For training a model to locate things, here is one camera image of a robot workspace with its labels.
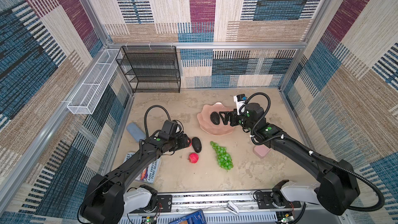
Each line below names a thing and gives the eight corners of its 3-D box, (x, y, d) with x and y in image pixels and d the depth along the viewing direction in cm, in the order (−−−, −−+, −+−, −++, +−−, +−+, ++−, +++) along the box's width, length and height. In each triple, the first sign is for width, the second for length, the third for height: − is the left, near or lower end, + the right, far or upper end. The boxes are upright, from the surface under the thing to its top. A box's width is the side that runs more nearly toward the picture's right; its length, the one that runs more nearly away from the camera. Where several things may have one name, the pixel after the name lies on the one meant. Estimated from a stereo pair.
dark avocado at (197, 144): (191, 152, 89) (191, 151, 87) (192, 138, 95) (192, 137, 93) (201, 152, 89) (201, 151, 87) (201, 138, 95) (201, 137, 93)
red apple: (187, 161, 87) (187, 158, 84) (191, 154, 90) (191, 151, 87) (195, 165, 86) (195, 162, 83) (199, 157, 89) (199, 154, 85)
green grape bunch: (221, 172, 83) (222, 170, 80) (210, 144, 93) (211, 141, 90) (234, 168, 84) (235, 166, 81) (222, 140, 94) (222, 138, 92)
